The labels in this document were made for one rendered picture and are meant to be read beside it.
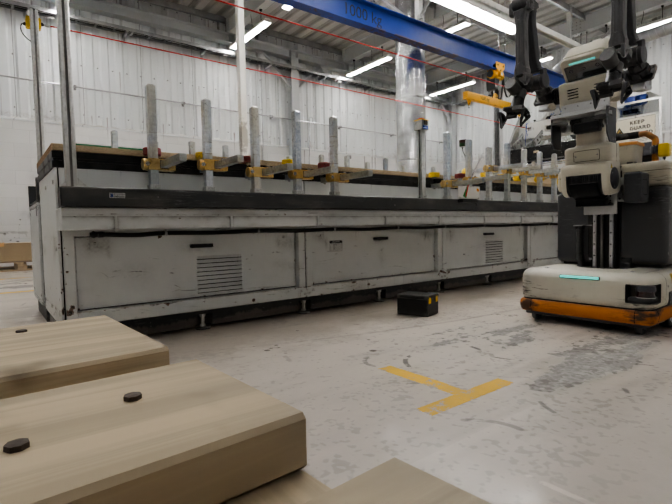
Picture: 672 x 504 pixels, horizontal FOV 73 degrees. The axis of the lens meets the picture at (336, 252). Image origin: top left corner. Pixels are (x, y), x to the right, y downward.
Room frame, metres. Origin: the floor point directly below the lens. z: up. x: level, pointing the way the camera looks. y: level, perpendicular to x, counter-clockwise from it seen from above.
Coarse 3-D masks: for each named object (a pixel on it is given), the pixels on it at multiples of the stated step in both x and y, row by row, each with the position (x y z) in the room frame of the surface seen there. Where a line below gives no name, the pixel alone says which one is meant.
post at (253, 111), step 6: (252, 108) 2.31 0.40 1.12; (252, 114) 2.31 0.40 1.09; (258, 114) 2.33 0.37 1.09; (252, 120) 2.31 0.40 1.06; (258, 120) 2.33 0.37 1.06; (252, 126) 2.31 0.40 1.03; (258, 126) 2.32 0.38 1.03; (252, 132) 2.31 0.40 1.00; (258, 132) 2.32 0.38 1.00; (252, 138) 2.31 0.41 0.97; (258, 138) 2.32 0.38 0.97; (252, 144) 2.31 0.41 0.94; (258, 144) 2.32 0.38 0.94; (252, 150) 2.31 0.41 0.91; (258, 150) 2.32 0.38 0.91; (252, 156) 2.31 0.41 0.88; (258, 156) 2.32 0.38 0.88; (252, 162) 2.32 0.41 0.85; (258, 162) 2.32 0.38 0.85; (252, 180) 2.32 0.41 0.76; (258, 180) 2.32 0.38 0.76; (252, 186) 2.32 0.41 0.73; (258, 186) 2.32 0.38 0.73
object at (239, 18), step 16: (240, 0) 3.33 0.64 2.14; (480, 0) 3.98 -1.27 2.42; (240, 16) 3.33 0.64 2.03; (240, 32) 3.33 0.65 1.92; (544, 32) 4.64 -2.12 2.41; (240, 48) 3.33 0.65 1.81; (240, 64) 3.32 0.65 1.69; (240, 80) 3.32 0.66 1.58; (240, 96) 3.32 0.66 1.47; (240, 112) 3.33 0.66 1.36; (240, 128) 3.33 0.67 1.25; (240, 144) 3.34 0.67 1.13
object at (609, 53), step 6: (606, 48) 1.90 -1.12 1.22; (612, 48) 1.88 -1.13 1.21; (630, 48) 1.92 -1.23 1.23; (600, 54) 1.91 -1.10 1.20; (606, 54) 1.89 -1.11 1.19; (612, 54) 1.86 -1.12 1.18; (618, 54) 1.91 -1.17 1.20; (630, 54) 1.92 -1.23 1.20; (600, 60) 1.90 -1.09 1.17; (606, 60) 1.88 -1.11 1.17; (612, 60) 1.87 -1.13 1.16; (618, 60) 1.89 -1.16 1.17; (624, 60) 1.92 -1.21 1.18; (606, 66) 1.90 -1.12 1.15; (612, 66) 1.89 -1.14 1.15
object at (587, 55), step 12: (576, 48) 2.29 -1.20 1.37; (588, 48) 2.22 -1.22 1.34; (600, 48) 2.16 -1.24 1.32; (564, 60) 2.27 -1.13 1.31; (576, 60) 2.23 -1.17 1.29; (588, 60) 2.20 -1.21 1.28; (564, 72) 2.30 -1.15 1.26; (576, 72) 2.27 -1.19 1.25; (588, 72) 2.24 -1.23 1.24; (600, 72) 2.21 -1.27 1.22
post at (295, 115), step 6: (294, 114) 2.46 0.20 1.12; (294, 120) 2.46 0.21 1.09; (294, 126) 2.46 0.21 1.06; (300, 126) 2.48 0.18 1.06; (294, 132) 2.46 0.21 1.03; (300, 132) 2.48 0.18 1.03; (294, 138) 2.46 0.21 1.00; (300, 138) 2.48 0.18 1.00; (294, 144) 2.47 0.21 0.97; (300, 144) 2.48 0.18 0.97; (294, 150) 2.47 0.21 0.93; (300, 150) 2.48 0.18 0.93; (294, 156) 2.47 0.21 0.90; (300, 156) 2.47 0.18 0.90; (294, 162) 2.47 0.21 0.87; (300, 162) 2.47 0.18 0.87; (294, 168) 2.47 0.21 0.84; (300, 168) 2.47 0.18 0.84; (294, 180) 2.47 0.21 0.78; (300, 180) 2.47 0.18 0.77; (294, 186) 2.47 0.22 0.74; (300, 186) 2.47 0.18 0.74
